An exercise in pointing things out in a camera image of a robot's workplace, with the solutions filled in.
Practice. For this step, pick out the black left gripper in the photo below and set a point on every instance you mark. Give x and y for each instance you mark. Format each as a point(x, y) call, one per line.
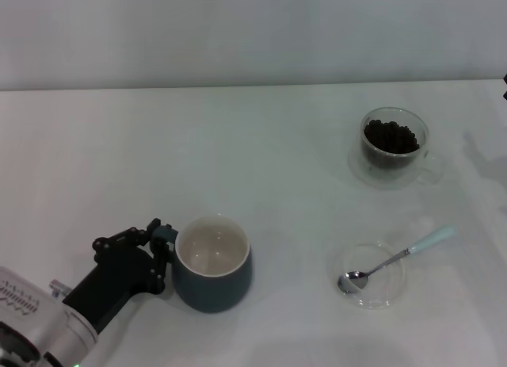
point(119, 276)

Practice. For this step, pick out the dark teal ceramic mug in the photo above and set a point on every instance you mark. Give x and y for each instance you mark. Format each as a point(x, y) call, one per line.
point(214, 295)

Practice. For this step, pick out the dark coffee beans heap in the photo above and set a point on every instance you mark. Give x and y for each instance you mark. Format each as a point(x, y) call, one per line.
point(392, 135)

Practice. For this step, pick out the round clear glass dish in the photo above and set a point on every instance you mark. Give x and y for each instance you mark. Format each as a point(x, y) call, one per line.
point(388, 295)

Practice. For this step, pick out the double-wall glass cup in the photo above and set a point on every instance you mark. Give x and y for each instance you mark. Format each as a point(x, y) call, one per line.
point(390, 163)

